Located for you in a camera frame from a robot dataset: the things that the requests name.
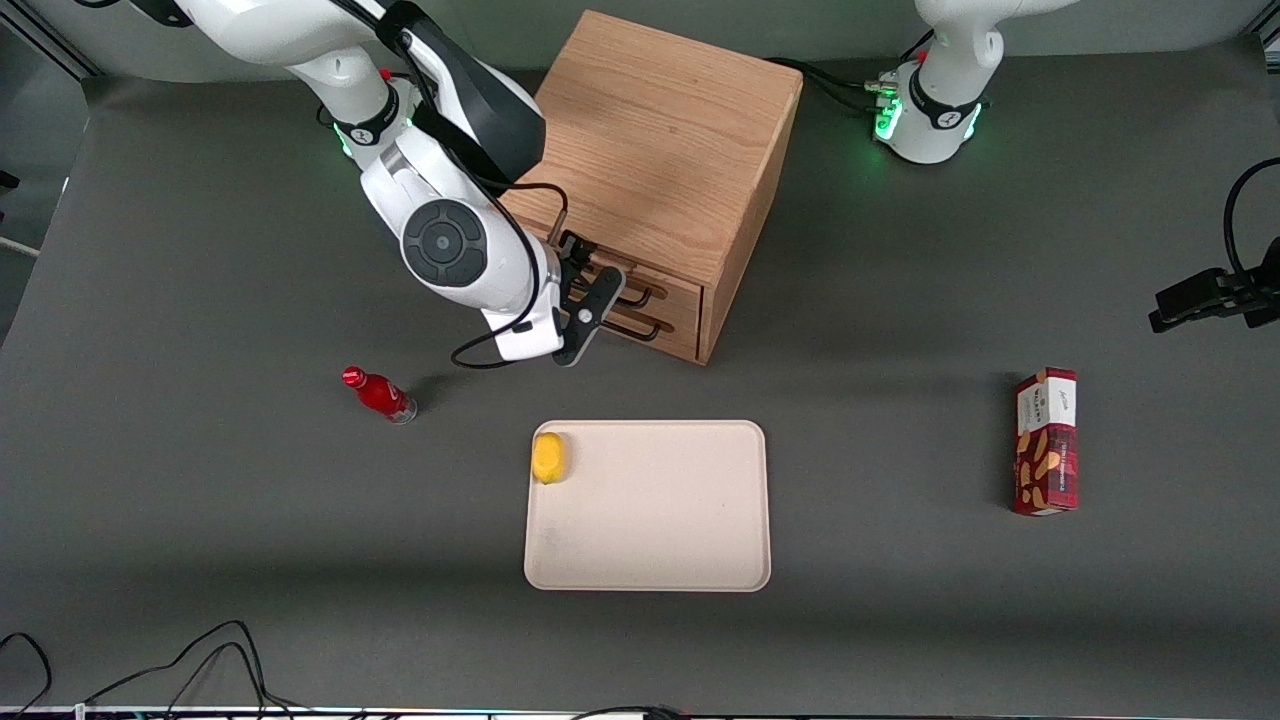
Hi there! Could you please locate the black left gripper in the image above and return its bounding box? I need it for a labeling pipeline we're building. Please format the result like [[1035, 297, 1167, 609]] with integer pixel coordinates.
[[1149, 236, 1280, 334]]

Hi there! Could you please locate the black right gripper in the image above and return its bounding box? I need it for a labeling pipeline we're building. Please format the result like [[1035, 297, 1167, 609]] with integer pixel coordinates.
[[548, 231, 627, 367]]

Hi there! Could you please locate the black wire drawer handle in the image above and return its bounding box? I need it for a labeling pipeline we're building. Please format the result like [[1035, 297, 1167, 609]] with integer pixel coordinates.
[[598, 270, 668, 307], [598, 305, 664, 344]]

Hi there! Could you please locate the wooden drawer with grasped handle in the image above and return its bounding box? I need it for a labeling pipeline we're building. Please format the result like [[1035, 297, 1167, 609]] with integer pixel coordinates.
[[548, 225, 706, 324]]

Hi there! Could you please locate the wooden drawer kept shut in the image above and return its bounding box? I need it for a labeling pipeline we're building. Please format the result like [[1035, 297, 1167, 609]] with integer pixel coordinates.
[[590, 298, 704, 365]]

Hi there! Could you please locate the wooden two-drawer cabinet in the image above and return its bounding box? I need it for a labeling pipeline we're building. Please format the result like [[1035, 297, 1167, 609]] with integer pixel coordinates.
[[498, 10, 804, 366]]

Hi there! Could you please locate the yellow lemon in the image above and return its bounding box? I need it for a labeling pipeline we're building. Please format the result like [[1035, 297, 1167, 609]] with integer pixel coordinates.
[[531, 431, 569, 486]]

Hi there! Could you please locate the red snack box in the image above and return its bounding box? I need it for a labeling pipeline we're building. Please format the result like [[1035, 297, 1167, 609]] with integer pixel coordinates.
[[1010, 367, 1081, 518]]

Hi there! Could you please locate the beige plastic tray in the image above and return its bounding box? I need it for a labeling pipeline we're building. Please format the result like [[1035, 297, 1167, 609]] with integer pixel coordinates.
[[523, 419, 773, 593]]

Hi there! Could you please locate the red bottle with red cap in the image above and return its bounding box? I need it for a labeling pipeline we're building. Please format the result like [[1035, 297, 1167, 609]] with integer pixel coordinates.
[[341, 366, 419, 426]]

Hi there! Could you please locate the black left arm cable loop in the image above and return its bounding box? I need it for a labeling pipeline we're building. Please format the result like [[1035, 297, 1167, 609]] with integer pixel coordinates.
[[1223, 157, 1280, 283]]

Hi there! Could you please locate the black left base cable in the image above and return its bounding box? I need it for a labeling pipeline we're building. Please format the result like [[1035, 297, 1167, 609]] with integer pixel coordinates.
[[764, 56, 887, 114]]

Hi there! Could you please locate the black cable at table edge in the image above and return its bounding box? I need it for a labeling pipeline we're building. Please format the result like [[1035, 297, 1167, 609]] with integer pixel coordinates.
[[568, 704, 686, 720]]

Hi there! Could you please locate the black floor cable large arc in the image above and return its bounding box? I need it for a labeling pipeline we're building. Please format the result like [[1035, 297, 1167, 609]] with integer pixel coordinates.
[[83, 620, 271, 713], [160, 641, 301, 717]]

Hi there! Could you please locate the black floor cable small loop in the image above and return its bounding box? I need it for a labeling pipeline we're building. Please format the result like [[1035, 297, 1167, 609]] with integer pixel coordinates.
[[0, 631, 53, 717]]

